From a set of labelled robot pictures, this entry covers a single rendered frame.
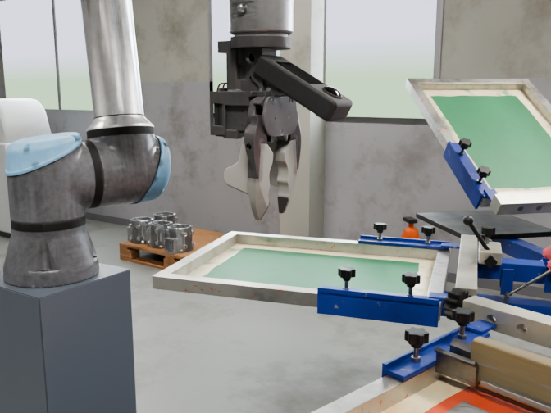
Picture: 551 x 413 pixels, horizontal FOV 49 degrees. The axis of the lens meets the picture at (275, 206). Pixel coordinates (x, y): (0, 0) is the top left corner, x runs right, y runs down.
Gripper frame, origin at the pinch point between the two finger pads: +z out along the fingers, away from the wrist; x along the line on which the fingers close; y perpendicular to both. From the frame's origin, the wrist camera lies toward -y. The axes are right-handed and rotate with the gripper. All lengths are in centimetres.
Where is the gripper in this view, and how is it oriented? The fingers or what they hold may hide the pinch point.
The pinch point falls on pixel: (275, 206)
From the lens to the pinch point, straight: 73.0
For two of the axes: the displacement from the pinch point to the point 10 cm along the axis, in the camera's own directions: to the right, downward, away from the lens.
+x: -5.6, 1.6, -8.2
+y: -8.3, -1.1, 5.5
